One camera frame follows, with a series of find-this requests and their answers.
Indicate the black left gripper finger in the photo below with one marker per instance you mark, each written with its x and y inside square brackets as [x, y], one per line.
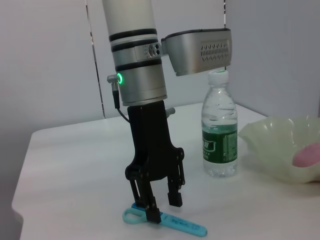
[153, 213]
[176, 197]

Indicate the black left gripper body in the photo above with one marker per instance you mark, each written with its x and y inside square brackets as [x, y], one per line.
[150, 140]

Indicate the blue and teal scissors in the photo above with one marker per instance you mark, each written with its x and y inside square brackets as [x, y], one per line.
[180, 222]

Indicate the clear bottle with green label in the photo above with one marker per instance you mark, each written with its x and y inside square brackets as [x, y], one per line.
[220, 125]

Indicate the pink peach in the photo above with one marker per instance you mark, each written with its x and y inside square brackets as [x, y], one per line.
[308, 155]

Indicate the translucent green fruit bowl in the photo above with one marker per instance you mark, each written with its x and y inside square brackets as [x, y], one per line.
[270, 150]

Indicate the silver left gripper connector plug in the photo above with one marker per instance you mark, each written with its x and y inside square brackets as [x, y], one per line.
[170, 111]

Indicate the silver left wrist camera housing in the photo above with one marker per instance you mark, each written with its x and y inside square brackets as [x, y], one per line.
[195, 52]

